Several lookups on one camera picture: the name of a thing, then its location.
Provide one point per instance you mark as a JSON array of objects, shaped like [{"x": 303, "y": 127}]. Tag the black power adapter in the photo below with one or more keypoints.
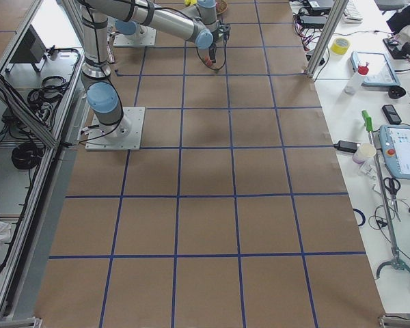
[{"x": 346, "y": 146}]

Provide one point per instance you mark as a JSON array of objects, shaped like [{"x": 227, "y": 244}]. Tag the teach pendant with screen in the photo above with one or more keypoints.
[{"x": 395, "y": 145}]

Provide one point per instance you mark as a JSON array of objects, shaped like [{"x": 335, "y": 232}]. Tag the aluminium frame post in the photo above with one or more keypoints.
[{"x": 335, "y": 15}]

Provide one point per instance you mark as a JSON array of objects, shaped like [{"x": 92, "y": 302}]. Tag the woven wicker fruit basket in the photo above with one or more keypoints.
[{"x": 221, "y": 6}]

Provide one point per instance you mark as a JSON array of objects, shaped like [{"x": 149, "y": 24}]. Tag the grey control box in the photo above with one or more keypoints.
[{"x": 31, "y": 50}]

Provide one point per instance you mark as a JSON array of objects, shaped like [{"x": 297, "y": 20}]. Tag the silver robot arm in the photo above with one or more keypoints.
[{"x": 116, "y": 127}]

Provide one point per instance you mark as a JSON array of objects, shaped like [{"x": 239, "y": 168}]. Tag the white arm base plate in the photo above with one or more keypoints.
[
  {"x": 141, "y": 38},
  {"x": 125, "y": 137}
]

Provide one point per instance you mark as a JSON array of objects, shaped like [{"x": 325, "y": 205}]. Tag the black handled scissors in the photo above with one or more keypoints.
[{"x": 393, "y": 186}]

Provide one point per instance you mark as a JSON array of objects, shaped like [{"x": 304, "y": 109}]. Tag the white bottle red cap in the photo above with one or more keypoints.
[{"x": 356, "y": 80}]

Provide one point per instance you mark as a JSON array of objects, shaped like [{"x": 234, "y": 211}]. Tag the black power brick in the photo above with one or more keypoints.
[{"x": 312, "y": 22}]

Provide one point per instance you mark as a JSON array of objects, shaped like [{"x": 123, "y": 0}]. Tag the black phone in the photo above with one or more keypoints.
[{"x": 391, "y": 114}]

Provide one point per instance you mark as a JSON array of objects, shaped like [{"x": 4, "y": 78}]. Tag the yellow tape roll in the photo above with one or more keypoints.
[{"x": 340, "y": 46}]

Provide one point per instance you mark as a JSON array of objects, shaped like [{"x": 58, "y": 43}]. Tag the yellow banana bunch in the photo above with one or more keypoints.
[{"x": 189, "y": 2}]

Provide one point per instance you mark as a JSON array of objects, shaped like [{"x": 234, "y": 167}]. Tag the long reach grabber tool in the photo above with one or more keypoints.
[{"x": 395, "y": 262}]

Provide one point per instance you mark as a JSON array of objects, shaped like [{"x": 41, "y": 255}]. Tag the white paper cup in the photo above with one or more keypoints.
[{"x": 364, "y": 152}]

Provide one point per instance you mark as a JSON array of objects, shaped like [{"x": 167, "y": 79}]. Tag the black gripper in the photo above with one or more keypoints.
[{"x": 212, "y": 52}]

